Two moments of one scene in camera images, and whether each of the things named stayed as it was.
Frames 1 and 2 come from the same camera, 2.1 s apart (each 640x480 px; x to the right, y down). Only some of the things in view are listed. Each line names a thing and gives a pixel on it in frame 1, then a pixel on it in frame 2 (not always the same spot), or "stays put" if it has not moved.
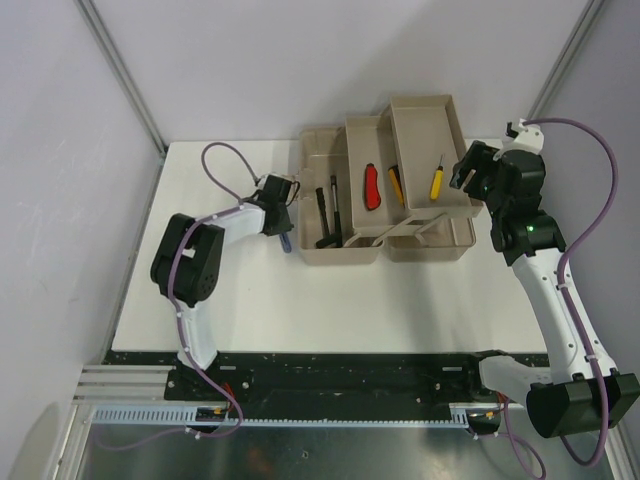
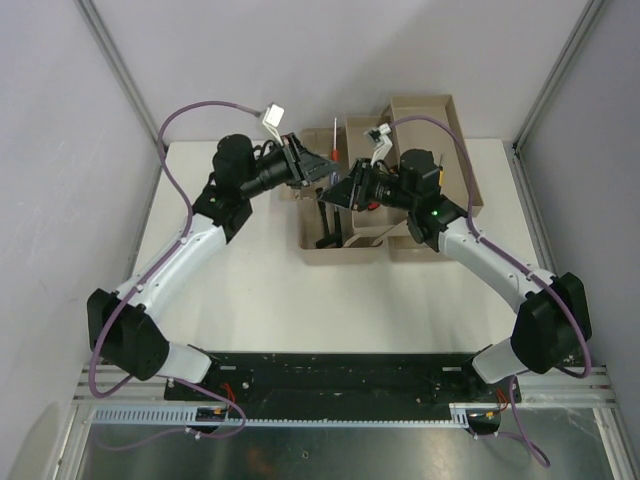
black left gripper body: x=284 y=224 to x=270 y=171
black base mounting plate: x=325 y=378 stays put
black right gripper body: x=494 y=199 to x=383 y=189
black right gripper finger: x=481 y=158 to x=346 y=191
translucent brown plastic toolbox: x=383 y=183 stays put
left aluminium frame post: x=105 y=43 stays put
